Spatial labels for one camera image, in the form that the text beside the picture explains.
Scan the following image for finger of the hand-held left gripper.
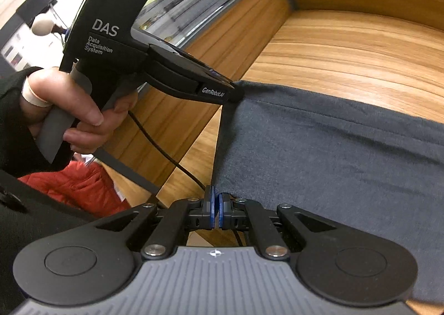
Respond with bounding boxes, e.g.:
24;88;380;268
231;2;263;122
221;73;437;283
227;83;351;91
146;57;245;105
207;70;236;87

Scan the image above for person's left hand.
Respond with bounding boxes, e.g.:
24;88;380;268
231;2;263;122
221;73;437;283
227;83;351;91
19;67;139;156

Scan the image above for dark grey pants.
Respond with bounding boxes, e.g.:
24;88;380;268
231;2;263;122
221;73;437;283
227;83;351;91
212;80;444;309

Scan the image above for grey metal desk leg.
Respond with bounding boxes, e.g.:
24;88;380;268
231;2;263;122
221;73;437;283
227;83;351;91
93;148;163;202

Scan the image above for wooden desk partition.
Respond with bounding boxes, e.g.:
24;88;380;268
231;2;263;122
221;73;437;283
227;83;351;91
99;0;444;199

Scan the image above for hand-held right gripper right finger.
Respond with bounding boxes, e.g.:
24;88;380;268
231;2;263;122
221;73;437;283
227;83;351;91
217;193;339;260

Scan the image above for red jacket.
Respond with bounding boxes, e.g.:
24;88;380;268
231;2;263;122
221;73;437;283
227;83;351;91
19;160;132;219

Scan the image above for black cable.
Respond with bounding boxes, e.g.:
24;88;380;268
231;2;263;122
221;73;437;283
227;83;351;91
128;110;209;195

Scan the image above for beige ball-shaped object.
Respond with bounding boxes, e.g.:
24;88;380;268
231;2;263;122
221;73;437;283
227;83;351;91
31;13;56;37

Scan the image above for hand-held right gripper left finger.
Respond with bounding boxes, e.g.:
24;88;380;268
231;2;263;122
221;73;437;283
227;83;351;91
95;186;215;261

